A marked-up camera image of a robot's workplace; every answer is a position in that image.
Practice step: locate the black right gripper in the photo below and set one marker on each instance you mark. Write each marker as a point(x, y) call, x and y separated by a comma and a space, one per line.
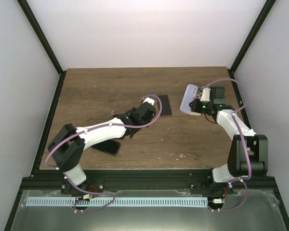
point(194, 108)

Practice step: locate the black phone pink edge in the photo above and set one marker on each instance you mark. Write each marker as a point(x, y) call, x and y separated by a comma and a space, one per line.
point(166, 106)

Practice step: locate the cream pink phone case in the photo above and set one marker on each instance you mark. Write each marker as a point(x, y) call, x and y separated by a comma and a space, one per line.
point(194, 113)

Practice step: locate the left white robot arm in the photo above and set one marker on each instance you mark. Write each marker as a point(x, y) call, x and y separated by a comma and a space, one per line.
point(68, 145)

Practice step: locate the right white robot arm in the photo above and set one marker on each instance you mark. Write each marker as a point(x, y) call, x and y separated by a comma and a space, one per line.
point(248, 155)

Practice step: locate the metal front plate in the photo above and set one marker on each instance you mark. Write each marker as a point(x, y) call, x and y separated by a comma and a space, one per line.
point(252, 210)

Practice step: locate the light blue slotted strip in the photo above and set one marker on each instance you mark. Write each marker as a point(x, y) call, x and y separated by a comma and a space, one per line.
point(120, 201)

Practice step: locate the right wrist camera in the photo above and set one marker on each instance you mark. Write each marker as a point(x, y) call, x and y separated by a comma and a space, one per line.
point(203, 94)

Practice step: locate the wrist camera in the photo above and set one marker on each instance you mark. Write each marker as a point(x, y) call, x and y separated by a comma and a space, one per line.
point(148, 99)
point(203, 94)

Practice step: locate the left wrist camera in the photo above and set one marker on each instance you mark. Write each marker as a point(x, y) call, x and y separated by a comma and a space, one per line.
point(148, 99)

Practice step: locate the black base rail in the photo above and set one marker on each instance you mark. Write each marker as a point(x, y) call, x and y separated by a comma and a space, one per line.
point(196, 181)

